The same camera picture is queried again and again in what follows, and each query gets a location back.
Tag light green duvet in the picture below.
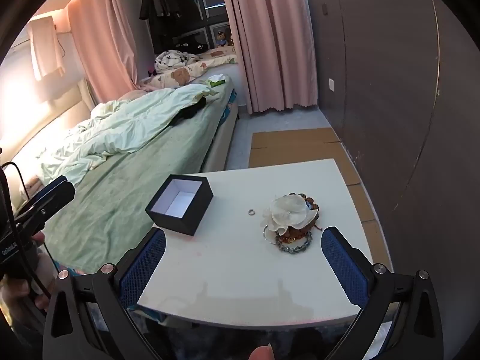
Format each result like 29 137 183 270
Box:
38 82 219 187

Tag grey-green glass bead bracelet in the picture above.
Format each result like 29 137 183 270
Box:
277 232 313 256

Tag flat brown cardboard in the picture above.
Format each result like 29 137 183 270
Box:
248 127 393 264

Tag dark hanging clothes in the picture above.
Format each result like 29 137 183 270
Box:
139 0 208 47

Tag black jewelry box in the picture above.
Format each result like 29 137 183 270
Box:
145 174 214 237

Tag red string bracelet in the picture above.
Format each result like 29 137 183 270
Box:
278 226 314 244

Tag white flower hair accessory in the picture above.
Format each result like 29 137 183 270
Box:
261 194 319 235

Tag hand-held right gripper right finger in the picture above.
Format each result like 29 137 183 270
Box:
320 226 445 360

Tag dark brown wardrobe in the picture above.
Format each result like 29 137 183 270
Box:
306 0 480 310

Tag white hanging towel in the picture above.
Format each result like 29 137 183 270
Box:
27 16 66 82

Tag white blanket with black pattern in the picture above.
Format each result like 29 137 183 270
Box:
153 49 202 74

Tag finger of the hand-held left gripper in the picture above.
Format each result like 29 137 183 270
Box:
15 175 76 230

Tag brown wooden bead bracelet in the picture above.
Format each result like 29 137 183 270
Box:
298 193 320 231

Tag pink curtain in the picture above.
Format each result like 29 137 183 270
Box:
217 0 320 114
67 0 142 106

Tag black plush toy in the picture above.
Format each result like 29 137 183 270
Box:
173 38 209 54

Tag person's left hand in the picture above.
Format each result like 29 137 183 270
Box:
0 232 58 325

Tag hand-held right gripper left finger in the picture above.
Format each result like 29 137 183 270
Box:
42 228 167 360

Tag black cable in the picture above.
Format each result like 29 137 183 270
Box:
0 161 53 298

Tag green bed sheet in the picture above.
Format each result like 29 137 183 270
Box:
40 75 241 275

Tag beige headboard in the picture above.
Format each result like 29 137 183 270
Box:
0 78 99 212

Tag person's right hand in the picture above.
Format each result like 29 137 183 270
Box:
250 343 274 360

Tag black cloth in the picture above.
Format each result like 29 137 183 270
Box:
171 97 208 127

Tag pink pillow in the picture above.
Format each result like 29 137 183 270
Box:
119 89 148 103

